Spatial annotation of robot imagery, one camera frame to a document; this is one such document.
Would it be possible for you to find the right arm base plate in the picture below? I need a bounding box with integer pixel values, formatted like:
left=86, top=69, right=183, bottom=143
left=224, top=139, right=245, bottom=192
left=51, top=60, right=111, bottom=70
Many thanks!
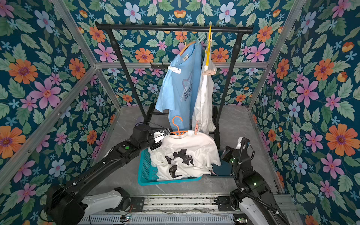
left=214, top=196, right=241, bottom=212

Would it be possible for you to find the white t-shirt black print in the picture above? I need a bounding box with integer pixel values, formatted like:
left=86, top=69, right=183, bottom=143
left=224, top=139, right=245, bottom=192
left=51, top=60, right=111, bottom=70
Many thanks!
left=192, top=56, right=217, bottom=135

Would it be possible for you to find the mint green clothespin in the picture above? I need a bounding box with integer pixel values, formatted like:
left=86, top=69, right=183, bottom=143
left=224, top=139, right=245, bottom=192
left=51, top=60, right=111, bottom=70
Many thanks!
left=196, top=32, right=206, bottom=43

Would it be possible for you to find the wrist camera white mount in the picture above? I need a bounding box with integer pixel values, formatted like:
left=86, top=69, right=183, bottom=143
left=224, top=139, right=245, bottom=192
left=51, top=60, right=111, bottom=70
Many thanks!
left=154, top=128, right=171, bottom=143
left=235, top=137, right=248, bottom=149

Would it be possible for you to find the black wall hook rail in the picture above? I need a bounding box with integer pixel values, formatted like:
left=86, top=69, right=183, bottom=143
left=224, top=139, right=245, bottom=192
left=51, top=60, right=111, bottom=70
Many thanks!
left=150, top=62, right=170, bottom=69

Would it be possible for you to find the light blue garment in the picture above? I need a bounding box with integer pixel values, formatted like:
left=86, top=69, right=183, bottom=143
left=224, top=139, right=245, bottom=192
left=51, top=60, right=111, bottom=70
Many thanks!
left=155, top=42, right=203, bottom=131

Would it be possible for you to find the tan orange plastic hanger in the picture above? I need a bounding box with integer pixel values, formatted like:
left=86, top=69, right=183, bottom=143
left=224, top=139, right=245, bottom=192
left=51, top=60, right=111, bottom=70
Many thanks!
left=178, top=25, right=197, bottom=56

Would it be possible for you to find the pink clothespin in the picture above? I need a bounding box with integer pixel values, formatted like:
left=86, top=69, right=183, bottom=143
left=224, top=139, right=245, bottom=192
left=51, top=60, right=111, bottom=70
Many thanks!
left=194, top=121, right=200, bottom=135
left=202, top=69, right=217, bottom=76

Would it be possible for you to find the teal laundry basket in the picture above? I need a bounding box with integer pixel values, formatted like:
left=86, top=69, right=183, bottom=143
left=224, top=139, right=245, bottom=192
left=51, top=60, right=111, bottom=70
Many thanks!
left=138, top=150, right=202, bottom=186

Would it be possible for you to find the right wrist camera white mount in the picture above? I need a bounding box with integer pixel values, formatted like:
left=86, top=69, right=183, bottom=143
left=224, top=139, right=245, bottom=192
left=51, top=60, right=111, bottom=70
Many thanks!
left=235, top=137, right=248, bottom=149

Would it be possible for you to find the black clothes rack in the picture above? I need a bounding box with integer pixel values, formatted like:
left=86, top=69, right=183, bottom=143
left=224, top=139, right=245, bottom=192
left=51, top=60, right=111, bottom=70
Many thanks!
left=95, top=22, right=254, bottom=150

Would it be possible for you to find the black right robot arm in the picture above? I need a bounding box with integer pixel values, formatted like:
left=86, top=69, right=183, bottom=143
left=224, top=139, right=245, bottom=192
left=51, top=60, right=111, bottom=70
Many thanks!
left=221, top=137, right=289, bottom=225

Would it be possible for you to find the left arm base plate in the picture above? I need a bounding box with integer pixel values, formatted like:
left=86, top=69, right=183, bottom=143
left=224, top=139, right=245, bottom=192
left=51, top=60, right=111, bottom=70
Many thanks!
left=105, top=197, right=145, bottom=213

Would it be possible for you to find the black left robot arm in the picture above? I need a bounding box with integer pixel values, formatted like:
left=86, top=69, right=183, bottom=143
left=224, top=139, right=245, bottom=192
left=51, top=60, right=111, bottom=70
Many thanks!
left=44, top=124, right=170, bottom=225

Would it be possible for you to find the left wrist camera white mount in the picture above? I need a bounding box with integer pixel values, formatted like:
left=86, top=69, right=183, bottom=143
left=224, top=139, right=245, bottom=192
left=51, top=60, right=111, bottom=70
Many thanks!
left=154, top=128, right=171, bottom=143

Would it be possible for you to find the yellow plastic hanger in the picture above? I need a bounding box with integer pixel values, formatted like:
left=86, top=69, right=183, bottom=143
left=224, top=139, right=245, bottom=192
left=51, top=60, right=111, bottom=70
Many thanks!
left=205, top=25, right=212, bottom=67

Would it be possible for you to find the dark teal clothespin tray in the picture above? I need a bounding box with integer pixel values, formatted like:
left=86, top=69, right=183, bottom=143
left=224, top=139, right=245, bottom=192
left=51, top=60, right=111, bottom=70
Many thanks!
left=210, top=160, right=232, bottom=178

